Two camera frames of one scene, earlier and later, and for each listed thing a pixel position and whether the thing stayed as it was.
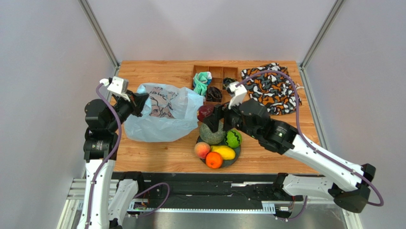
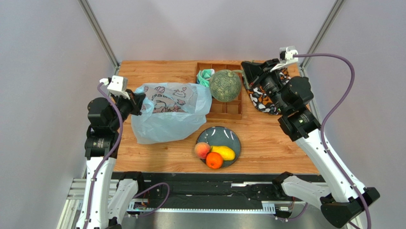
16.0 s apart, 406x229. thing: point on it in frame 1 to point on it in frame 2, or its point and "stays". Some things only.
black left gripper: x=137 y=102 stays
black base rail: x=244 y=191 stays
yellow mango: x=227 y=153 stays
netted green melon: x=210 y=138 to x=225 y=85
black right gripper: x=223 y=118 to x=259 y=75
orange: x=213 y=160 stays
